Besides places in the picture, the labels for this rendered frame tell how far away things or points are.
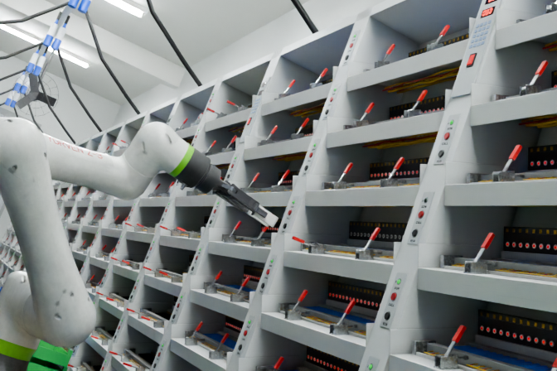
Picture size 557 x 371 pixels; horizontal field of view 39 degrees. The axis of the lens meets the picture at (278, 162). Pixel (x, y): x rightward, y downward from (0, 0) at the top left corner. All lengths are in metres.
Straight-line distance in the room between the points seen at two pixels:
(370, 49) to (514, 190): 1.05
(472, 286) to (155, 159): 0.86
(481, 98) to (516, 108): 0.16
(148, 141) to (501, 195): 0.87
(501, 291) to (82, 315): 0.88
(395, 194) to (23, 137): 0.85
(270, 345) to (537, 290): 1.09
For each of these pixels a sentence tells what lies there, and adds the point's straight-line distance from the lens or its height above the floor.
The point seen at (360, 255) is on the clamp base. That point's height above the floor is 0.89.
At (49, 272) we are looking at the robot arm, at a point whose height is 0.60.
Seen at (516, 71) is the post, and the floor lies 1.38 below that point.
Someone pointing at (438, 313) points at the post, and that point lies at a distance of 1.73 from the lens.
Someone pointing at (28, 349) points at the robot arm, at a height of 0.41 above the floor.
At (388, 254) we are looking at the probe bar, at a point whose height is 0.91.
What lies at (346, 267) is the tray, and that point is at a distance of 1.97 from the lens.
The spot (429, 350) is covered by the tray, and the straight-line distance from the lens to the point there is 1.69.
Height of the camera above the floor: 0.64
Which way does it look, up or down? 12 degrees up
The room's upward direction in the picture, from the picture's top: 21 degrees clockwise
